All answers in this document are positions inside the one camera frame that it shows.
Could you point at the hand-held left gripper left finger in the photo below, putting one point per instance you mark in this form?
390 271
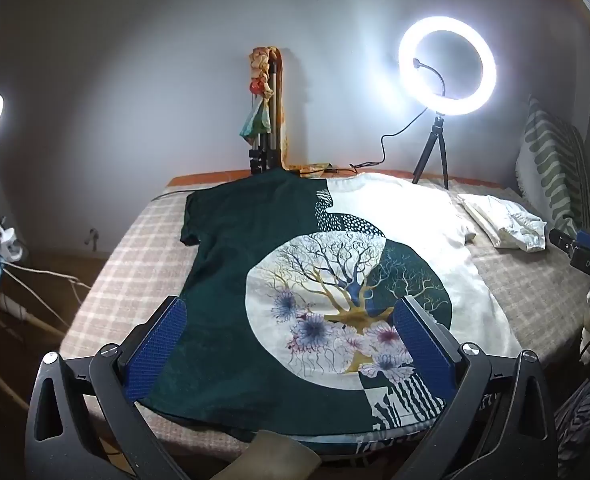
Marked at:
155 355

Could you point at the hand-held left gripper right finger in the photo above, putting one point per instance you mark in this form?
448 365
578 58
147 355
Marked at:
425 350

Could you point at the green white tree print t-shirt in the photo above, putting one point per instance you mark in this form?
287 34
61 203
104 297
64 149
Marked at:
225 260

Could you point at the folded white cloth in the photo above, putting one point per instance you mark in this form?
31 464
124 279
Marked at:
505 222

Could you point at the beige checkered blanket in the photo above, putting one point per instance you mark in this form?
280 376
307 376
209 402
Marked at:
125 260

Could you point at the green striped pillow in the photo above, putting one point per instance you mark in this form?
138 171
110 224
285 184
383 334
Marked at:
555 160

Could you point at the beige cloth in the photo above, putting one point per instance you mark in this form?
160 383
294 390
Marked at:
270 455

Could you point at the zebra striped cloth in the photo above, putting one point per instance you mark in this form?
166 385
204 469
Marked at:
585 420

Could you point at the orange bed sheet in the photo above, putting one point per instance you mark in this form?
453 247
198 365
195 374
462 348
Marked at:
200 178

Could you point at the tripod with colourful cloth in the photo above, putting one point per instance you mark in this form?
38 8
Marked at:
256 120

